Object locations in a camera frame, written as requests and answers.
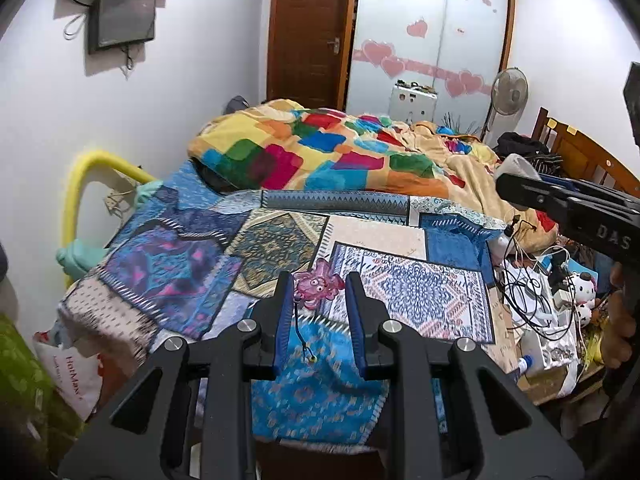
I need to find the white cloth cap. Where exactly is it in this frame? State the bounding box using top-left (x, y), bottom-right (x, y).
top-left (495, 154), bottom-right (544, 182)

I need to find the white box appliance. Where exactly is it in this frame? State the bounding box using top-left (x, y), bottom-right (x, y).
top-left (390, 82), bottom-right (439, 124)

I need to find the wardrobe with pink hearts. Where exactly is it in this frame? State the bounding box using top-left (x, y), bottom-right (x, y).
top-left (345, 0), bottom-right (516, 137)

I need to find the yellow plush toy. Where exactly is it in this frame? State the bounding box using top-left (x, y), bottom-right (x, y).
top-left (582, 327), bottom-right (609, 367)

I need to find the person's right hand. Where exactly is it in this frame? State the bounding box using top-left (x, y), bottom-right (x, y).
top-left (600, 264), bottom-right (635, 370)

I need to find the yellow foam bed rail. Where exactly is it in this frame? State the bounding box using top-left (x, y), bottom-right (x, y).
top-left (61, 150), bottom-right (161, 288)

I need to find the black clothes pile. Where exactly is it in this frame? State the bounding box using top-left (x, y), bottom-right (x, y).
top-left (495, 131), bottom-right (552, 171)

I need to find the brown wooden door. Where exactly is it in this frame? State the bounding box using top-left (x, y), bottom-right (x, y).
top-left (266, 0), bottom-right (358, 112)

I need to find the small wall monitor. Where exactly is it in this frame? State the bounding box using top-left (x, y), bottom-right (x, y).
top-left (87, 0), bottom-right (157, 56)

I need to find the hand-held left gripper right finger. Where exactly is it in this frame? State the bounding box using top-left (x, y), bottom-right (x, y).
top-left (345, 271), bottom-right (586, 480)

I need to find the pink octopus charm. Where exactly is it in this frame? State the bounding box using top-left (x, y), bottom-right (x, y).
top-left (292, 257), bottom-right (347, 365)

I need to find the teal foam wrap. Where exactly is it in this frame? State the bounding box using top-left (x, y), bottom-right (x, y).
top-left (55, 240), bottom-right (109, 279)
top-left (132, 182), bottom-right (164, 209)

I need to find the red and white shopping bag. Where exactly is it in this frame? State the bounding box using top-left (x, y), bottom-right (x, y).
top-left (32, 330), bottom-right (107, 422)

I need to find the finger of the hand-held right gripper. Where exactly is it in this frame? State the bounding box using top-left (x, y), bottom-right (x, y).
top-left (495, 172), bottom-right (577, 212)

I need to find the white plastic bottle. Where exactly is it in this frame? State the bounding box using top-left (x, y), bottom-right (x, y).
top-left (487, 232), bottom-right (513, 261)

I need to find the wooden headboard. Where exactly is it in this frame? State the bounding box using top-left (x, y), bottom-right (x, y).
top-left (530, 106), bottom-right (640, 197)

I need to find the standing fan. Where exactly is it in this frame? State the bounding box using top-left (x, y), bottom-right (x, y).
top-left (480, 67), bottom-right (530, 144)

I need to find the green patterned cloth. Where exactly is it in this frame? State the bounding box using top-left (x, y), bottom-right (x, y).
top-left (0, 312), bottom-right (85, 461)

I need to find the tangle of black cables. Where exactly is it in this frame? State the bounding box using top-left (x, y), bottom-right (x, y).
top-left (499, 215), bottom-right (592, 332)

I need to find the colourful patch blanket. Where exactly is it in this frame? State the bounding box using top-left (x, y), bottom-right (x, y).
top-left (187, 99), bottom-right (558, 252)

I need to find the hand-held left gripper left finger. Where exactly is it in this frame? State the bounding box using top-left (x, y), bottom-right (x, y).
top-left (57, 271), bottom-right (296, 480)

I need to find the blue patchwork bedsheet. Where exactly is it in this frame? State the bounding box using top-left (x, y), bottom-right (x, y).
top-left (59, 160), bottom-right (506, 448)

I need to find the spotted dog plush toy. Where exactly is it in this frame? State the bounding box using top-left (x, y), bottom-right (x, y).
top-left (570, 271), bottom-right (599, 327)

